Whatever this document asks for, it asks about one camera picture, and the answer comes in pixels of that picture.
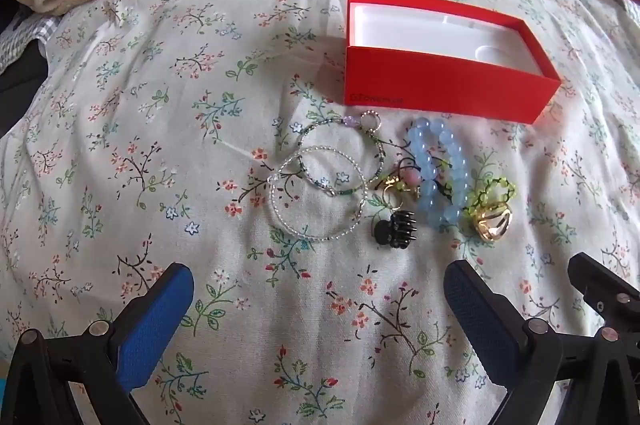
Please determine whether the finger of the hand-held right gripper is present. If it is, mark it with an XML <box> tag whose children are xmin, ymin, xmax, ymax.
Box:
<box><xmin>567</xmin><ymin>252</ymin><xmax>640</xmax><ymax>337</ymax></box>

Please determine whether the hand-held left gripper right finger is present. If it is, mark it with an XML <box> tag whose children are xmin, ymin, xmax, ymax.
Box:
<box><xmin>444</xmin><ymin>259</ymin><xmax>640</xmax><ymax>425</ymax></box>

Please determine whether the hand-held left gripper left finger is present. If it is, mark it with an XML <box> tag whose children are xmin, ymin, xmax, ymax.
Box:
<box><xmin>4</xmin><ymin>261</ymin><xmax>195</xmax><ymax>425</ymax></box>

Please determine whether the black hair claw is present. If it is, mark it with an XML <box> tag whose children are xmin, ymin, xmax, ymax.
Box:
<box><xmin>370</xmin><ymin>211</ymin><xmax>419</xmax><ymax>250</ymax></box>

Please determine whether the yellow-green bead chain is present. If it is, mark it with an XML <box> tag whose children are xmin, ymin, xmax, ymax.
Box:
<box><xmin>466</xmin><ymin>178</ymin><xmax>516</xmax><ymax>218</ymax></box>

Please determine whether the blue bead bracelet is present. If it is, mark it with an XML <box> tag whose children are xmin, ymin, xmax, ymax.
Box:
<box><xmin>405</xmin><ymin>117</ymin><xmax>472</xmax><ymax>229</ymax></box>

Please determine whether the white pearl bracelet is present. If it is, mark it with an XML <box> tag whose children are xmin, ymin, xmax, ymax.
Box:
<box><xmin>268</xmin><ymin>146</ymin><xmax>369</xmax><ymax>242</ymax></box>

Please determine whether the green bead bracelet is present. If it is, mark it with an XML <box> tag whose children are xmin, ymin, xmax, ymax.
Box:
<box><xmin>299</xmin><ymin>115</ymin><xmax>387</xmax><ymax>199</ymax></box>

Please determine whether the red cardboard box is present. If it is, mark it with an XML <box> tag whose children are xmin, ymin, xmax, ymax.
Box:
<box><xmin>342</xmin><ymin>0</ymin><xmax>562</xmax><ymax>125</ymax></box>

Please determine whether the floral bedsheet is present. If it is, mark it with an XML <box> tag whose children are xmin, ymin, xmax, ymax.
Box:
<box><xmin>0</xmin><ymin>0</ymin><xmax>640</xmax><ymax>425</ymax></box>

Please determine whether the dark cloth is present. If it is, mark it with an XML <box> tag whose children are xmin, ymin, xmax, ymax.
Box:
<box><xmin>0</xmin><ymin>0</ymin><xmax>50</xmax><ymax>138</ymax></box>

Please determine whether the checked grey cloth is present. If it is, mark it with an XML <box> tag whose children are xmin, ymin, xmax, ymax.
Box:
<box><xmin>0</xmin><ymin>12</ymin><xmax>62</xmax><ymax>73</ymax></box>

